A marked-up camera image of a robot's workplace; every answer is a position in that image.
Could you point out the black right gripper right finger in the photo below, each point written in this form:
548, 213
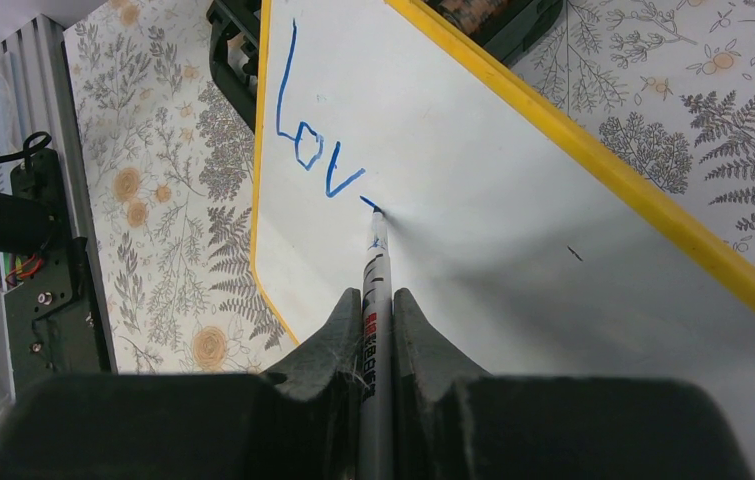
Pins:
455, 420

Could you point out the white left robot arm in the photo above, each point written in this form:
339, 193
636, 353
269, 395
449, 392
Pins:
34, 217

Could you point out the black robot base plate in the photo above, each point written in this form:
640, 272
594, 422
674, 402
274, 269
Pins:
53, 319

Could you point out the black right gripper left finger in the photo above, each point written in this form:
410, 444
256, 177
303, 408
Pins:
295, 420

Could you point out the yellow framed whiteboard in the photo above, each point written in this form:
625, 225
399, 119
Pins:
590, 211

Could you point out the black poker chip case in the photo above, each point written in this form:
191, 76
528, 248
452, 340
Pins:
504, 29

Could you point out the floral patterned table mat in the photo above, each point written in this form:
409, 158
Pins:
170, 171

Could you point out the blue white marker pen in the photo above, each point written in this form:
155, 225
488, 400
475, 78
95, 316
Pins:
375, 457

